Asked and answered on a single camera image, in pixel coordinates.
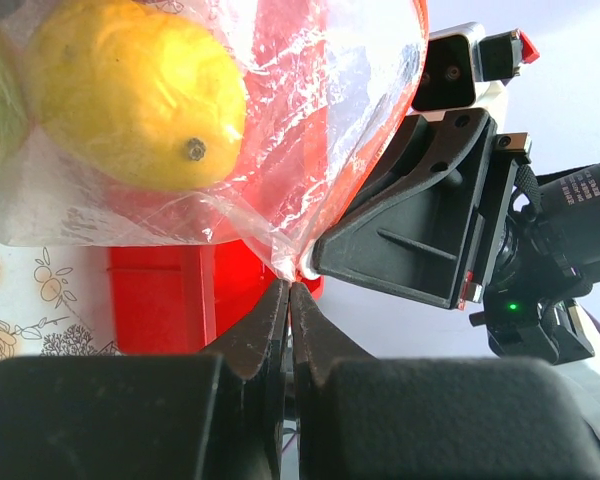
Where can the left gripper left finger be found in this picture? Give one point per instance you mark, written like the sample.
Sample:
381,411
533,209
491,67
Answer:
255,345

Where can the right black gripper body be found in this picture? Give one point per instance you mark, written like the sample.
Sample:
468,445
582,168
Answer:
548,257

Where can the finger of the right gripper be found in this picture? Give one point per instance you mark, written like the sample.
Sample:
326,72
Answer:
413,226

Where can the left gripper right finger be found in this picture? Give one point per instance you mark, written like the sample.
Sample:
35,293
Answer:
324,356

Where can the clear zip top bag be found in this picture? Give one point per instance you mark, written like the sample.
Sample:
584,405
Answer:
327,83

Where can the yellow mango toy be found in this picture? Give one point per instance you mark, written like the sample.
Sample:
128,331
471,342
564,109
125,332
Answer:
147,97

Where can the green yellow papaya toy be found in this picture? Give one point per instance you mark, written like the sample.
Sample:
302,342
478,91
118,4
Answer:
0,100

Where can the red plastic tray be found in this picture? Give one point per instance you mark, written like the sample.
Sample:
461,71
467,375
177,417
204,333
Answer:
178,299

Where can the floral table mat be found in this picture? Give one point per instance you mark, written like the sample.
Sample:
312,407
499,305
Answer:
55,301

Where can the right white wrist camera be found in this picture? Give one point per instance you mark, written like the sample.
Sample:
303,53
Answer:
466,67

